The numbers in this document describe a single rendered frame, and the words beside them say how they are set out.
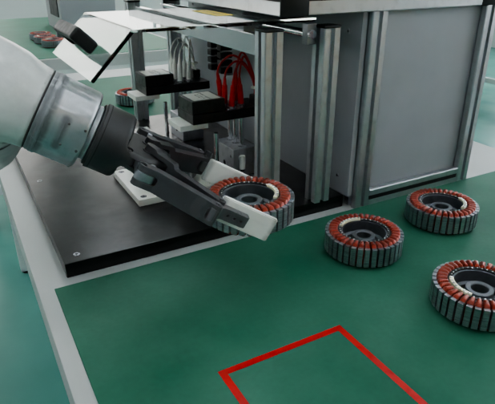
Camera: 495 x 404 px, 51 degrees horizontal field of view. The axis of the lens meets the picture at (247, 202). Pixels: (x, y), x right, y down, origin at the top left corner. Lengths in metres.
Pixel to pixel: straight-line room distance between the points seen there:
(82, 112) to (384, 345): 0.41
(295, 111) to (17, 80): 0.58
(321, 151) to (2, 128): 0.48
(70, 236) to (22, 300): 1.32
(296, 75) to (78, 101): 0.51
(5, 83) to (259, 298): 0.38
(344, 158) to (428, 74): 0.20
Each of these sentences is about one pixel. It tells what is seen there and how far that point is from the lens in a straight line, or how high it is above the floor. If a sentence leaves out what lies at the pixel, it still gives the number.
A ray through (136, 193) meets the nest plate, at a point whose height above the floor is 0.78.
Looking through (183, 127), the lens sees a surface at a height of 0.88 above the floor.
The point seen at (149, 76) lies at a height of 0.92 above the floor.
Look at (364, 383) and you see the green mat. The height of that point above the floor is 0.75.
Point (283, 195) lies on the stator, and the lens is 0.64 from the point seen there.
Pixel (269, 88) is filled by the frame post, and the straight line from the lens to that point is 0.77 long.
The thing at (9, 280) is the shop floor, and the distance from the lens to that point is 2.27.
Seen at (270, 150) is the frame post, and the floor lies 0.88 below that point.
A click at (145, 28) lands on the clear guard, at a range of 0.68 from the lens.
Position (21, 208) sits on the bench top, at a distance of 0.99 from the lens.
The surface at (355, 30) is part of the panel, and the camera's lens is 0.85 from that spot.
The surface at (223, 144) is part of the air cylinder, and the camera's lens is 0.99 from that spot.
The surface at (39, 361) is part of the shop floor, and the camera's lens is 1.83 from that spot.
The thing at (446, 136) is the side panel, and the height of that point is 0.84.
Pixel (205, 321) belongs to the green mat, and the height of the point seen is 0.75.
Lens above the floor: 1.14
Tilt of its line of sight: 25 degrees down
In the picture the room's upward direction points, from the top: straight up
